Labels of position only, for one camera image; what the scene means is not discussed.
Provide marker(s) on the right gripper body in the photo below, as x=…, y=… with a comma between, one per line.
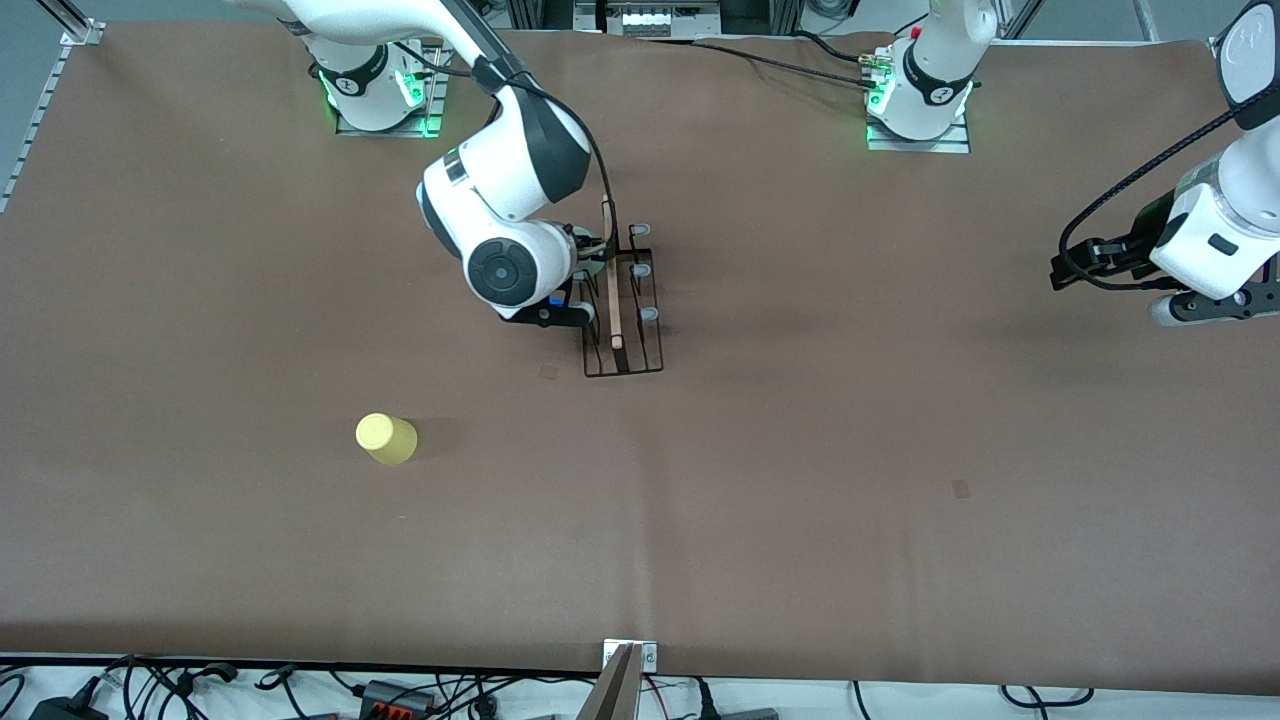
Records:
x=585, y=246

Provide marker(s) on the yellow plastic cup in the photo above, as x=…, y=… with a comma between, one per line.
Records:
x=385, y=438

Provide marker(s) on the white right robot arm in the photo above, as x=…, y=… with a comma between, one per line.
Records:
x=510, y=170

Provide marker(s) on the aluminium corner profile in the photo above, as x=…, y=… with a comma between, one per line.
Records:
x=1217, y=48

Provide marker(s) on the thin aluminium leg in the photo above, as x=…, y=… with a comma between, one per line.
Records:
x=1148, y=20

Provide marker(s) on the device with white connectors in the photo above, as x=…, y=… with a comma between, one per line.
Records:
x=650, y=20

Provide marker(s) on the slanted aluminium profile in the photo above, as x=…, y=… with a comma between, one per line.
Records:
x=1020, y=18

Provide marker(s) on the brown table mat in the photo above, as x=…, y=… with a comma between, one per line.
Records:
x=700, y=500

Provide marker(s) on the grey angled metal bar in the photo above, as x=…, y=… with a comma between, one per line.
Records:
x=612, y=695

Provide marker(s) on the black upright plug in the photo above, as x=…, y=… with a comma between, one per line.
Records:
x=705, y=700

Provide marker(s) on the black box with orange levers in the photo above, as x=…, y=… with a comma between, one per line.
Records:
x=385, y=692

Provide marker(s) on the grey flat box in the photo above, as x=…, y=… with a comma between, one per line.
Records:
x=750, y=714

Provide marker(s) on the black power adapter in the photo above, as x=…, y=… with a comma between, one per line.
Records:
x=65, y=710

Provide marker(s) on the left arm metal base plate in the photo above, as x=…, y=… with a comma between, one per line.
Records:
x=950, y=143

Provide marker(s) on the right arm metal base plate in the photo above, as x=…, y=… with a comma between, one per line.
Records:
x=432, y=112

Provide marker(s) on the aluminium frame post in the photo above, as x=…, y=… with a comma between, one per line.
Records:
x=540, y=12

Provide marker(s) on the silver metal bracket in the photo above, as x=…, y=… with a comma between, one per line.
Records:
x=648, y=656

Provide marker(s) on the aluminium side rail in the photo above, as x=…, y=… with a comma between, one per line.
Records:
x=40, y=110

